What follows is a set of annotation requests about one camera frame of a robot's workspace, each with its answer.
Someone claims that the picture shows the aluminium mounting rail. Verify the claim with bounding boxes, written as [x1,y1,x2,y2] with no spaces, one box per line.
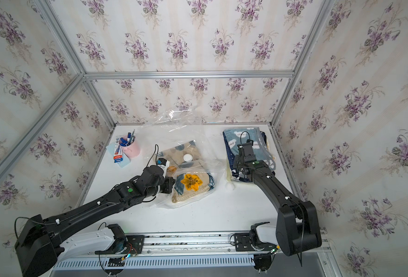
[40,228,333,259]

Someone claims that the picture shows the blue pens in cup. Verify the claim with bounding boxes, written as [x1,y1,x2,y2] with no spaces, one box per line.
[118,129,135,147]

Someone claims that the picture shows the beige flower pattern blanket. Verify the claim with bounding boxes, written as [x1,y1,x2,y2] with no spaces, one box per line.
[157,140,215,208]

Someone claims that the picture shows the aluminium frame crossbar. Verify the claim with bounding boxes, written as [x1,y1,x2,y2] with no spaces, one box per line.
[84,70,295,80]

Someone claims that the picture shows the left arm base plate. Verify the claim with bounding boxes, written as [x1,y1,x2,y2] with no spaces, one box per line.
[95,235,145,255]

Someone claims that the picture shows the navy blue star blanket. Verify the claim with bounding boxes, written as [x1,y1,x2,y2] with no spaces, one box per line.
[224,129,272,183]

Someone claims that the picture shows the light blue box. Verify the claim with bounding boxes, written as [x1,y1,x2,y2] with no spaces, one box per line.
[106,136,130,168]

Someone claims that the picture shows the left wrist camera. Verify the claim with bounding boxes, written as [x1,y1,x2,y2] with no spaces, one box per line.
[156,158,170,170]

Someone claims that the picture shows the pink pen cup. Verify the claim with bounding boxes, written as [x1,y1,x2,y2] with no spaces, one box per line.
[121,140,140,159]

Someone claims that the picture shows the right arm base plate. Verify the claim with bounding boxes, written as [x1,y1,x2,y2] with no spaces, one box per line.
[230,233,276,252]

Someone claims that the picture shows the clear plastic vacuum bag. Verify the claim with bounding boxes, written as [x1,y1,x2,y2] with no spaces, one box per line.
[138,108,226,210]

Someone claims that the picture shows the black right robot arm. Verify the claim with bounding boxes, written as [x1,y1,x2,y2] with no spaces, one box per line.
[234,140,322,256]

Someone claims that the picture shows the white vacuum bag valve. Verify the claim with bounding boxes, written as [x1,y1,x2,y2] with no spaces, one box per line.
[183,154,193,162]

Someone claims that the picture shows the teal bear pattern blanket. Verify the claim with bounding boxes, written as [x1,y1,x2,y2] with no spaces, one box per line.
[222,127,277,181]

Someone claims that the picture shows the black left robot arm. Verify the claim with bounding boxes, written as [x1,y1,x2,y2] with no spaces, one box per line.
[15,165,175,277]

